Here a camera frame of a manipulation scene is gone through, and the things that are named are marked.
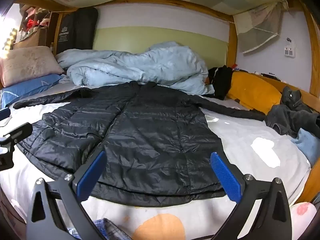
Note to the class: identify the wooden bed frame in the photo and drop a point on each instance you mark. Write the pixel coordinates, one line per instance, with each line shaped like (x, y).
(232, 45)

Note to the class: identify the blue plaid cloth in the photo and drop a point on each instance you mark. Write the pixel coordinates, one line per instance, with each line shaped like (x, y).
(110, 230)

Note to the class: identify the yellow cushion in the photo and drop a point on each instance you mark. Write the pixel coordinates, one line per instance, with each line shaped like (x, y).
(252, 90)

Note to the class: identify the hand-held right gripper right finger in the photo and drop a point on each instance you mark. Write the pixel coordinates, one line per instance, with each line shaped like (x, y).
(226, 177)

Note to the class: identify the black puffer jacket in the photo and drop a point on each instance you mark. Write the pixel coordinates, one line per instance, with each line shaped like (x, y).
(150, 135)

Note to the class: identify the black hanging garment bag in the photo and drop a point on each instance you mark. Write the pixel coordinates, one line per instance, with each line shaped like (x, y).
(77, 30)

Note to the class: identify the pink pillow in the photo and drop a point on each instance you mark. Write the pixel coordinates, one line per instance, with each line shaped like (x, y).
(27, 65)

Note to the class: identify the light blue duvet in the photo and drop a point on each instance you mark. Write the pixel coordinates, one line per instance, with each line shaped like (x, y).
(130, 62)

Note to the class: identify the folded hanging mosquito net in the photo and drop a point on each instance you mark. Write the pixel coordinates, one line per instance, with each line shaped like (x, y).
(260, 25)

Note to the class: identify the pink plush toy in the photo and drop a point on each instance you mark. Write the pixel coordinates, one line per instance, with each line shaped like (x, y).
(303, 212)

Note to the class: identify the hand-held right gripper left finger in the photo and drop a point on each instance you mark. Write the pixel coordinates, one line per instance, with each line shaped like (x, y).
(91, 175)

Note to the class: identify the light blue cloth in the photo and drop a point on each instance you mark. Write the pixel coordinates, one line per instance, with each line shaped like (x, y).
(307, 142)

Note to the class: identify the cluttered shelf with red items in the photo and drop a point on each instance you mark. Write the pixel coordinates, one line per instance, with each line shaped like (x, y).
(32, 25)

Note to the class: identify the dark grey garment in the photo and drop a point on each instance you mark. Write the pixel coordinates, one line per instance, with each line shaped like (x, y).
(287, 120)

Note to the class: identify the blue pillow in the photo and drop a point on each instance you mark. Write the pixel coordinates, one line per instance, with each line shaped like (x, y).
(30, 86)

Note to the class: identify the grey heart print bed sheet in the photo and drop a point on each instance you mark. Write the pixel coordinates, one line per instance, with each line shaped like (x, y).
(237, 135)

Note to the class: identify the white wall socket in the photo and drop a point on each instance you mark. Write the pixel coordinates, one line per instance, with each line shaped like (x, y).
(289, 51)

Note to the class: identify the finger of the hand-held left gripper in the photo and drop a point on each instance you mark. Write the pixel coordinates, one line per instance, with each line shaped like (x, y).
(21, 130)

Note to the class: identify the black garment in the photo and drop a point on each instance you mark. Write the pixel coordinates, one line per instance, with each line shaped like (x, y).
(221, 80)

